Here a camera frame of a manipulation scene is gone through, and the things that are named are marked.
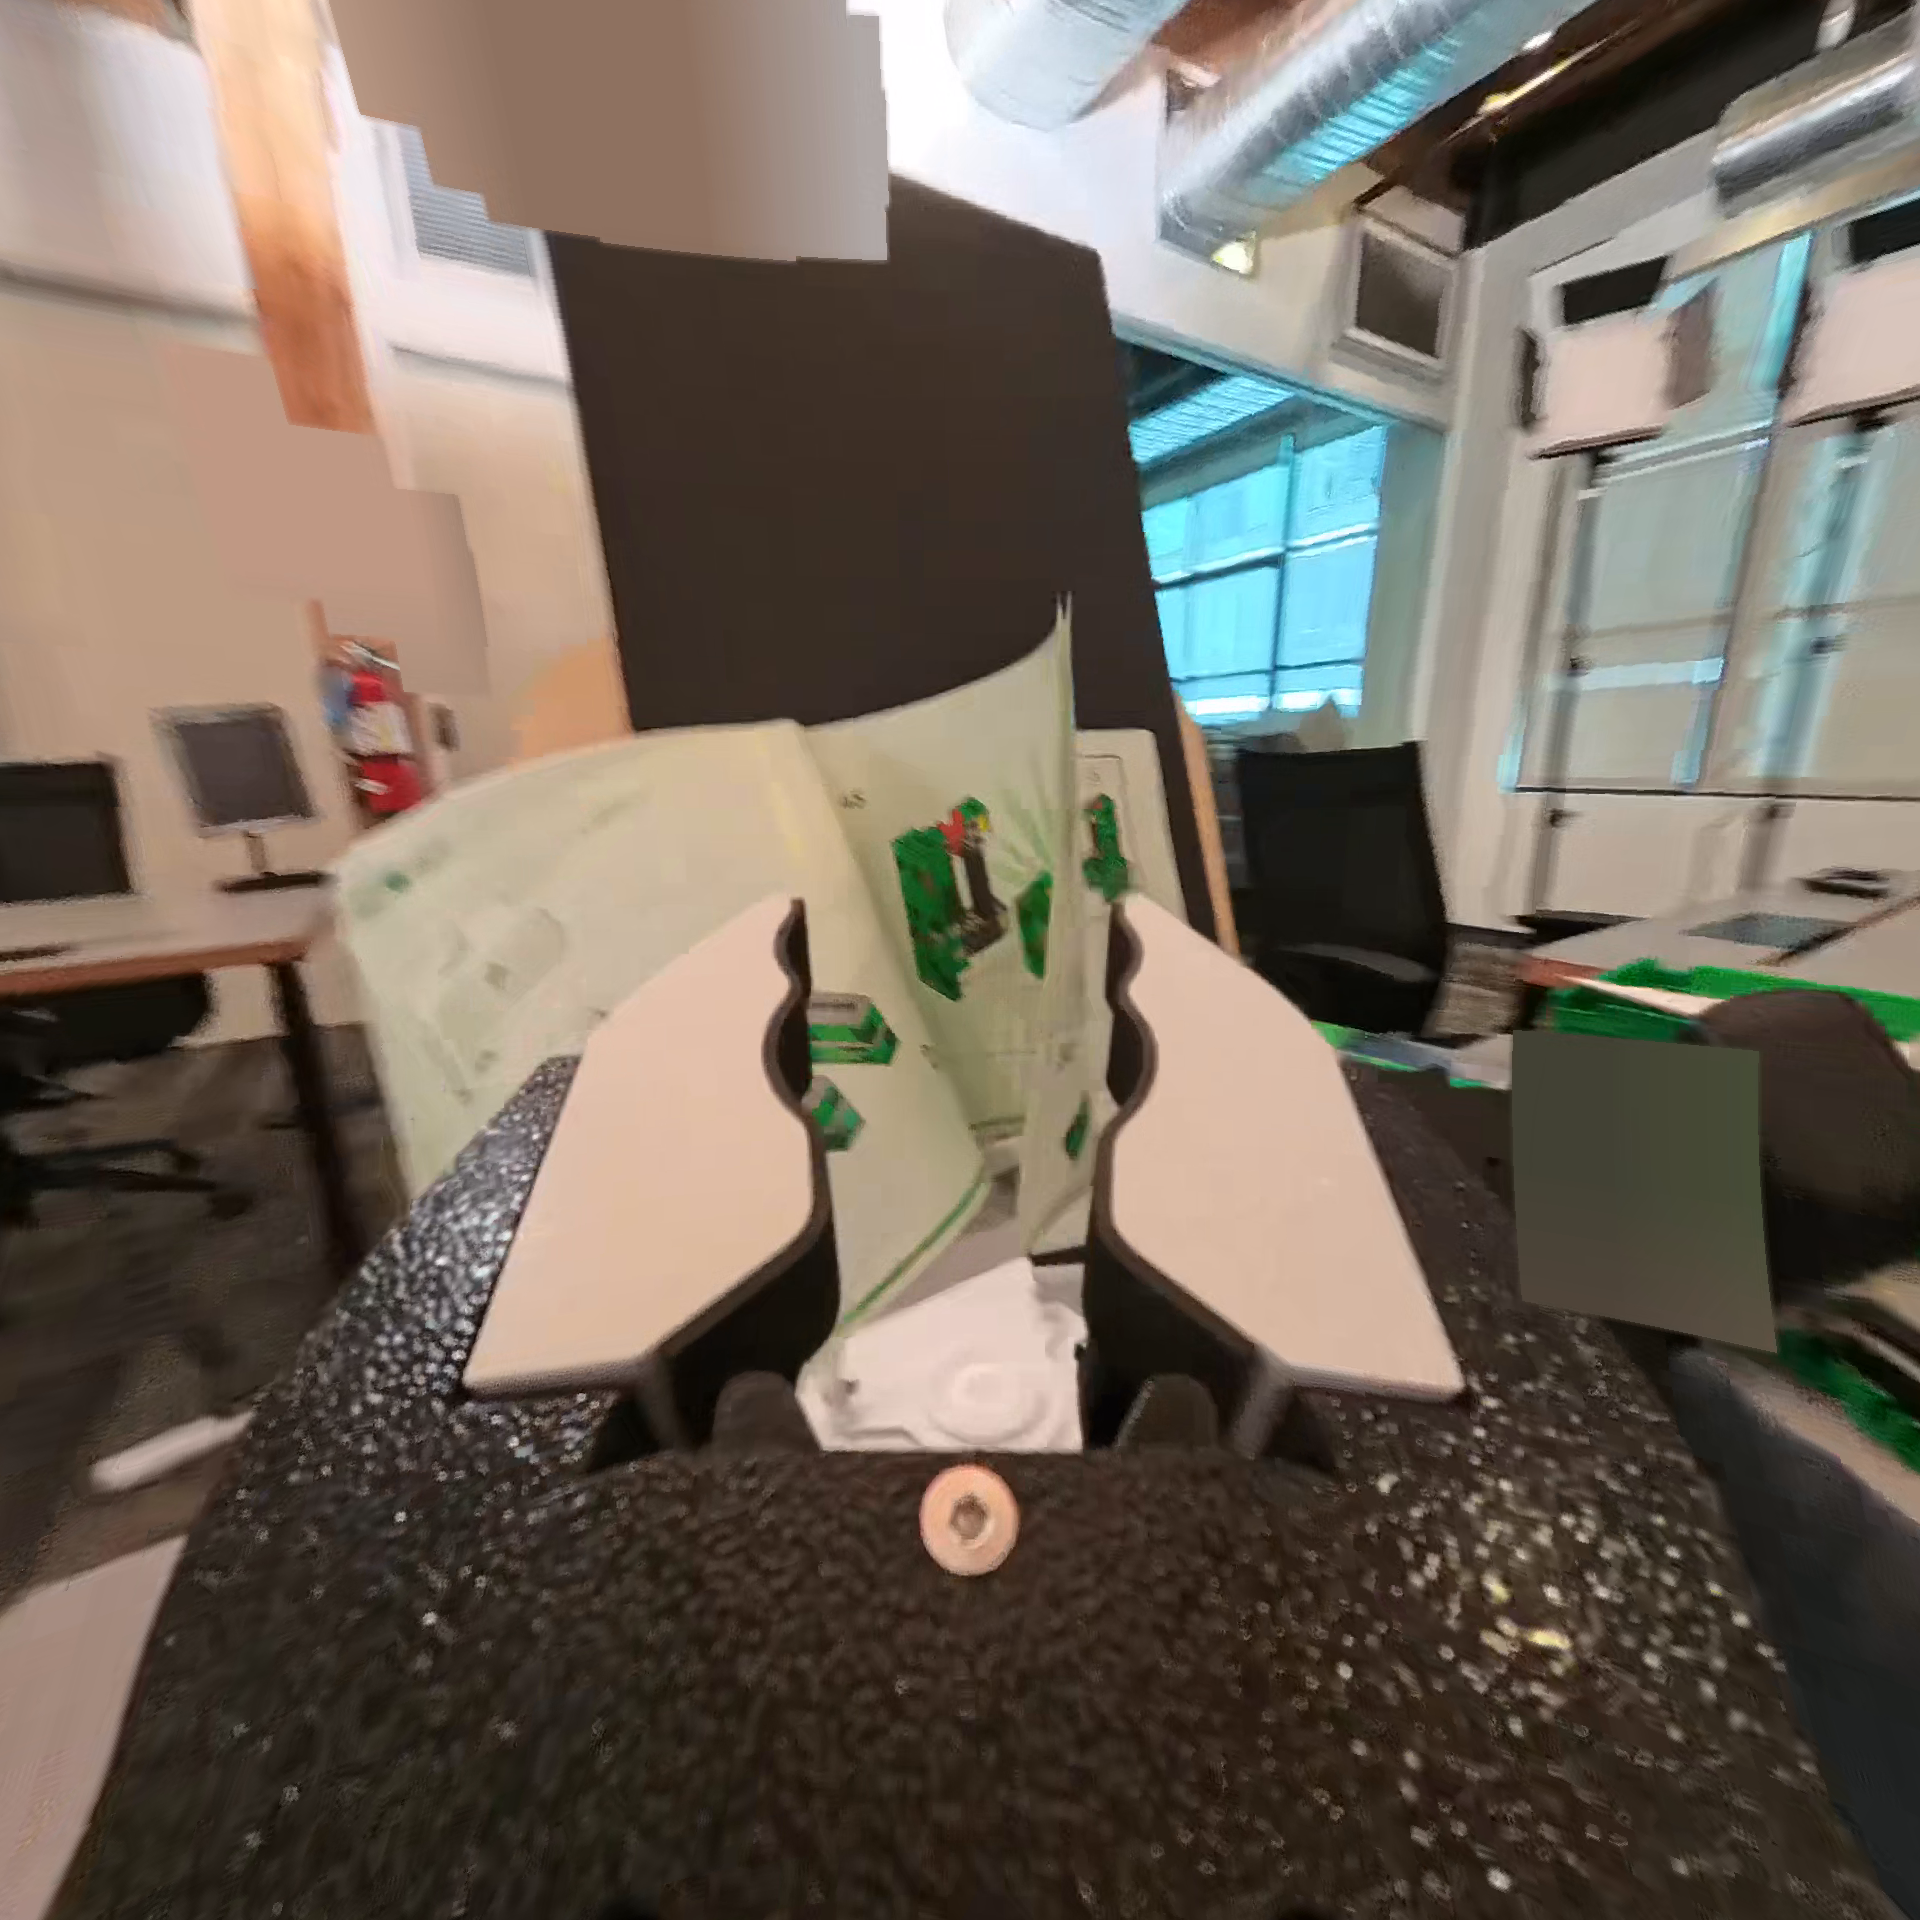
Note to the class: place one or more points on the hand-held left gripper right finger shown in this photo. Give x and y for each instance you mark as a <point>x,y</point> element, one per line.
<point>1262,1170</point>

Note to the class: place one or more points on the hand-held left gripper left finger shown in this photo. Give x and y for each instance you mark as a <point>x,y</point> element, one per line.
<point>662,1154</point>

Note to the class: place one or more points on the brick instruction booklet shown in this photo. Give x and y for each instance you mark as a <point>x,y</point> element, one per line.
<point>599,870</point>

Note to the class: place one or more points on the white desk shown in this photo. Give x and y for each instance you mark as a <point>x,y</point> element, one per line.
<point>61,1725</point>

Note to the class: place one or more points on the white side table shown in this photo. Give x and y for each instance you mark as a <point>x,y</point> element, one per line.
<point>1725,933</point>

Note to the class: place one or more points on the black high-back office chair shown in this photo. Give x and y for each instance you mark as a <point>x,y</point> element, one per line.
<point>1338,858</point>

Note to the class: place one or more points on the red fire extinguisher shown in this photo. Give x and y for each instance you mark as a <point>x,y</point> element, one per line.
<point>376,737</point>

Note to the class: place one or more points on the wooden table black legs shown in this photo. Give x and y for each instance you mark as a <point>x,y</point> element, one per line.
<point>151,945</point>

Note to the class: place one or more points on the grey tablet on stand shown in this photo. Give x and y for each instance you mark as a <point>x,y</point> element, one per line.
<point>233,771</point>

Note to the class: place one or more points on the black computer monitor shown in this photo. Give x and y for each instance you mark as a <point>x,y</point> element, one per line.
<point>61,834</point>

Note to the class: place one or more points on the black wood-edged divider panel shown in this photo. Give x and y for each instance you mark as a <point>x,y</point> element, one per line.
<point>839,452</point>

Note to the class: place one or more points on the square wall air vent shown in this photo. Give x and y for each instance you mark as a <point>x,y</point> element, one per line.
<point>1401,293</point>

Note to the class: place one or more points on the silver ventilation duct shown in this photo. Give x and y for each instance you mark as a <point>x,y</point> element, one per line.
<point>1818,120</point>
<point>1049,52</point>
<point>1320,120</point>

